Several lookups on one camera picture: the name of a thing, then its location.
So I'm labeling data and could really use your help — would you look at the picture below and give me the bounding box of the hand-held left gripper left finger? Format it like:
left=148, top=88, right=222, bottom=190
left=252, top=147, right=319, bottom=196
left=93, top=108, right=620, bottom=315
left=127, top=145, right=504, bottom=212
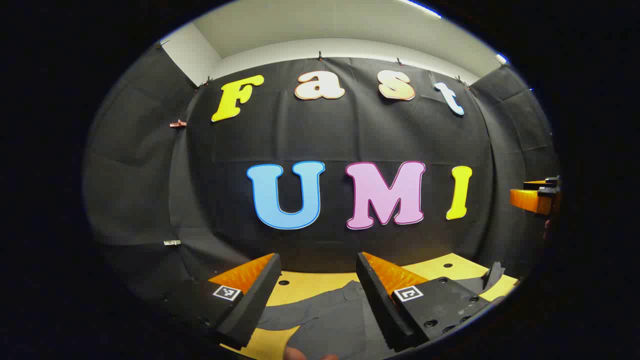
left=162, top=252, right=282, bottom=351

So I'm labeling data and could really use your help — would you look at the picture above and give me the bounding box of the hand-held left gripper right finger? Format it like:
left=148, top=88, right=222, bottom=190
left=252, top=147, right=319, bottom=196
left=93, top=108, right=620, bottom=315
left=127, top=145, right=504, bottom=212
left=356, top=251, right=506, bottom=353

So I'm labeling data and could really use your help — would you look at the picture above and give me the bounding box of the grey shirt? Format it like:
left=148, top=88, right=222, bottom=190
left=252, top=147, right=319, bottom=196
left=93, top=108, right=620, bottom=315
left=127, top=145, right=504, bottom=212
left=257, top=260, right=506, bottom=360

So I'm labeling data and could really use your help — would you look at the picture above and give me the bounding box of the black backdrop cloth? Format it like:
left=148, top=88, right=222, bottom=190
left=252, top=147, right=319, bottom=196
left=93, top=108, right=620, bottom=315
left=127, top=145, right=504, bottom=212
left=82, top=42, right=561, bottom=301

